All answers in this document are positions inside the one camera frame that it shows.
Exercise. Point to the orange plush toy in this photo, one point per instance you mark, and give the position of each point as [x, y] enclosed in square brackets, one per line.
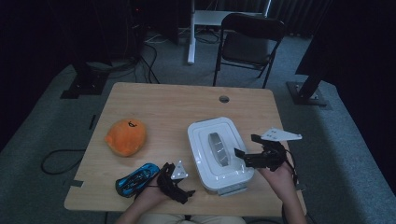
[126, 140]

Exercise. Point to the black folding chair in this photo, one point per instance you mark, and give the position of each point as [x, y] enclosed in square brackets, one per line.
[246, 46]

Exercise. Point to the translucent grey storage box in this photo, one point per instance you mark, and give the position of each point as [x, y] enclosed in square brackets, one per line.
[230, 190]

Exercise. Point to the white container lid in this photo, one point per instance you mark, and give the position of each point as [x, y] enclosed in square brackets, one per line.
[202, 149]

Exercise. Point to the dark tape piece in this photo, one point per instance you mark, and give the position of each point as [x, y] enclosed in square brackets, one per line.
[77, 183]

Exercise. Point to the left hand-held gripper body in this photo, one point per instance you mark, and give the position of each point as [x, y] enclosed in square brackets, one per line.
[168, 180]

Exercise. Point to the small black floor strip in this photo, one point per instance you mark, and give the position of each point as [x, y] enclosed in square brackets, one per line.
[92, 122]

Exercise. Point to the blue toy car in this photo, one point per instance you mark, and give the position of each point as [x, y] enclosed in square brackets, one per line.
[137, 180]

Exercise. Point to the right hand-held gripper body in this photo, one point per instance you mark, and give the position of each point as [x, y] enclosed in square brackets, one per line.
[271, 158]

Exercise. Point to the person's right hand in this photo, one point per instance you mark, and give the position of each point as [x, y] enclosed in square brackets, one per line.
[281, 182]

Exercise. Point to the black computer tower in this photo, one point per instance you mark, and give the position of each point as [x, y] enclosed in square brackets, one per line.
[135, 31]

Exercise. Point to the black stand base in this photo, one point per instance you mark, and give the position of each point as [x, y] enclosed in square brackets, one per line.
[84, 85]
[306, 93]

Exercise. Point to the person's left hand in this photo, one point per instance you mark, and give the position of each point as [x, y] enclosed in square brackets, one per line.
[151, 199]

